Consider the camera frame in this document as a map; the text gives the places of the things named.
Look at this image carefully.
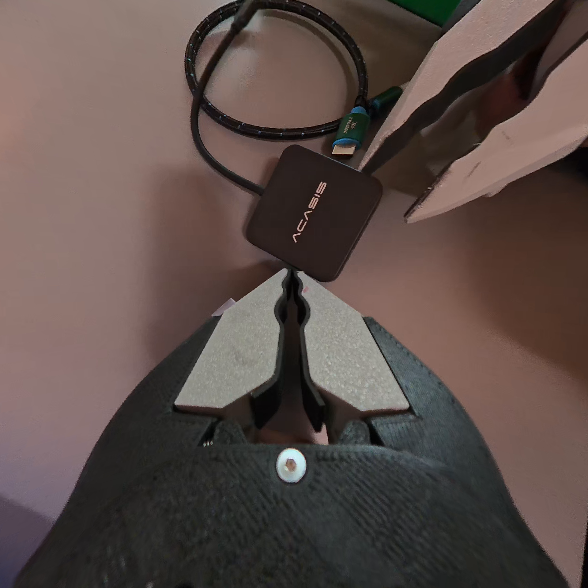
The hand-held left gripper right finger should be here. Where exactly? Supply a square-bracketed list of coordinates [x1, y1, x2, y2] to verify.
[292, 271, 410, 432]

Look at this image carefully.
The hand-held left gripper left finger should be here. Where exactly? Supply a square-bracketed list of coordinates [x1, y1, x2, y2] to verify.
[174, 269, 291, 430]

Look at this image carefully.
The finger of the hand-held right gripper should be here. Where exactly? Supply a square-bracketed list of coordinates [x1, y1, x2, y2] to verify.
[403, 25, 588, 225]
[358, 0, 566, 174]

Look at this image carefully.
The braided cable with green plugs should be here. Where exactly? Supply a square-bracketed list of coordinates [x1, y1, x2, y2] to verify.
[184, 0, 405, 161]

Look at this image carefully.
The black usb hub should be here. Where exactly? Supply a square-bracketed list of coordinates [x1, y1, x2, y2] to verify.
[190, 0, 383, 283]

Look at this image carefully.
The green plastic bin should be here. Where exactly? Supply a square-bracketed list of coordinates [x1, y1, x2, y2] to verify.
[387, 0, 461, 28]

